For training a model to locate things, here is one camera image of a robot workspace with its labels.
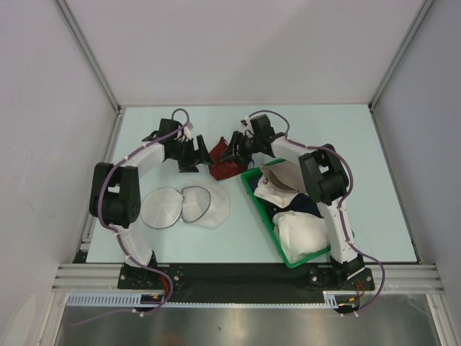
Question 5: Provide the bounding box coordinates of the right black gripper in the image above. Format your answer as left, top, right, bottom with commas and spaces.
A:
220, 130, 261, 167

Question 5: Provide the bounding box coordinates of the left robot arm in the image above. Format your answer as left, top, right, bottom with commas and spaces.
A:
89, 118, 214, 288

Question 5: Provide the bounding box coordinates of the dark red bra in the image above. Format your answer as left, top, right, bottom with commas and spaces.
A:
208, 136, 254, 181

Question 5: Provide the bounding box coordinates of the beige bra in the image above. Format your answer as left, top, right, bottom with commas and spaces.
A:
260, 161, 306, 193

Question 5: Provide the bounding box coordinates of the aluminium frame post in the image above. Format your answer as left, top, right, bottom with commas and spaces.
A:
53, 0, 120, 112
368, 0, 437, 112

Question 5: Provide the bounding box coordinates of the right aluminium frame post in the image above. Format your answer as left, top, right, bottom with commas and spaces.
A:
368, 0, 437, 112

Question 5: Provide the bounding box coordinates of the white bra in basket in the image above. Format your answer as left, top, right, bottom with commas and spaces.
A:
272, 210, 330, 264

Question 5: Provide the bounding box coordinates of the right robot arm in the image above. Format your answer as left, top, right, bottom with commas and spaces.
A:
219, 110, 370, 289

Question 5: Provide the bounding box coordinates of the green plastic basket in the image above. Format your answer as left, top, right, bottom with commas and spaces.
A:
241, 167, 331, 269

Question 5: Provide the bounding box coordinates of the white mesh laundry bag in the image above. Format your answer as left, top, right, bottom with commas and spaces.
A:
140, 182, 231, 229

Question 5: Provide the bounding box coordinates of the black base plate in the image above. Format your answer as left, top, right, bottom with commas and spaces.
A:
117, 263, 375, 304

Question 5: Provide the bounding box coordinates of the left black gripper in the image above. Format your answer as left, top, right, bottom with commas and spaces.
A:
169, 135, 214, 173

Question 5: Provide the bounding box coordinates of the left aluminium frame post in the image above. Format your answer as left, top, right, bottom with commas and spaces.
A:
53, 0, 120, 112

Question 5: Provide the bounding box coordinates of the light blue cable duct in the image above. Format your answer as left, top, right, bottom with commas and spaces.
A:
66, 290, 174, 308

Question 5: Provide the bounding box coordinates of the navy blue garment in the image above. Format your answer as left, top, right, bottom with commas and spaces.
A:
287, 194, 322, 218

